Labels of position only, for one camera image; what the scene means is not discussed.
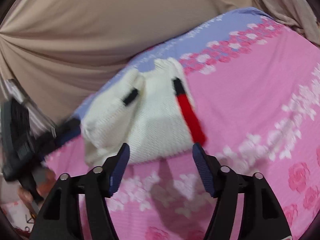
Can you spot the white knit sweater striped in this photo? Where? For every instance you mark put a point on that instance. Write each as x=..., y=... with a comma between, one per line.
x=153, y=112

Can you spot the pink floral bedsheet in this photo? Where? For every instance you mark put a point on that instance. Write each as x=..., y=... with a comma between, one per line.
x=255, y=84

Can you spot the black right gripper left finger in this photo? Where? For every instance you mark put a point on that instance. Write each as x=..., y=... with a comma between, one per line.
x=59, y=216

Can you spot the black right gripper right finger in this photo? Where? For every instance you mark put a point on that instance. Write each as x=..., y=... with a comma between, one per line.
x=262, y=216

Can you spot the beige curtain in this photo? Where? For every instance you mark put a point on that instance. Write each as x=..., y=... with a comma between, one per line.
x=61, y=51

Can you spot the floral beige cloth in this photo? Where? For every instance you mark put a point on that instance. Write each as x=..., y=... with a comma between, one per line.
x=296, y=14

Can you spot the grey pleated curtain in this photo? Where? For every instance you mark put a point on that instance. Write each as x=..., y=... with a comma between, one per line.
x=39, y=122

